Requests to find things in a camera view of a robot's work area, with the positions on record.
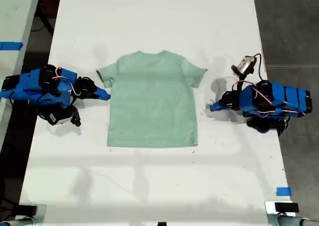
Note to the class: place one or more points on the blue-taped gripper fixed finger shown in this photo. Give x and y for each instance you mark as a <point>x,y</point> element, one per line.
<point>217,104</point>
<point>101,90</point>

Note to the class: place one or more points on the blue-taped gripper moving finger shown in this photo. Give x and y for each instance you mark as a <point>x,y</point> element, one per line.
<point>219,109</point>
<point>102,97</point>

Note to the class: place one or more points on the pale green T-shirt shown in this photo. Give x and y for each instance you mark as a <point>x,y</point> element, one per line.
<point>152,98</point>

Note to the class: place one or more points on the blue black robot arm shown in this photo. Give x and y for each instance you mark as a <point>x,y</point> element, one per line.
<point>30,86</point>
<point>276,98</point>

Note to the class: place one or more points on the long blue tape strip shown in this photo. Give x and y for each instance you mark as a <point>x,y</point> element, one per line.
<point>10,46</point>

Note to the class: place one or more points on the white side table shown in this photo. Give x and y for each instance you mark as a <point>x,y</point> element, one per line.
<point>12,24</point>

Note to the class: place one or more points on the short blue tape piece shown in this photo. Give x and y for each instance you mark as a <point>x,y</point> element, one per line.
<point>283,191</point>

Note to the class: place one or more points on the small black box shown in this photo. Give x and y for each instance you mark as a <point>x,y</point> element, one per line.
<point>27,209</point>
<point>286,207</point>

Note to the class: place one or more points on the tiny black clamp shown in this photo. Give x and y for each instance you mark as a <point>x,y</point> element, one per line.
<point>162,223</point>

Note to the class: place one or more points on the grey metal pipe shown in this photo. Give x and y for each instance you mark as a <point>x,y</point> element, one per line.
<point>289,220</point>
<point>17,222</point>

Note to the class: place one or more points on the black camera stalk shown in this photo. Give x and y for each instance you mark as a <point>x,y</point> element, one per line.
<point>241,82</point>
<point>75,115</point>

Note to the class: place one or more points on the black silver camera box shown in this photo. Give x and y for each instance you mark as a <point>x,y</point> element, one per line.
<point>245,64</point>

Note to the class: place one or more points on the black camera box with label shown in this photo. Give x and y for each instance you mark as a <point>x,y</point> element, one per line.
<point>59,116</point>

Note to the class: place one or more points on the silver metal bracket plate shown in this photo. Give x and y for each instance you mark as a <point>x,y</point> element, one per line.
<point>42,212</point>
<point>269,207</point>

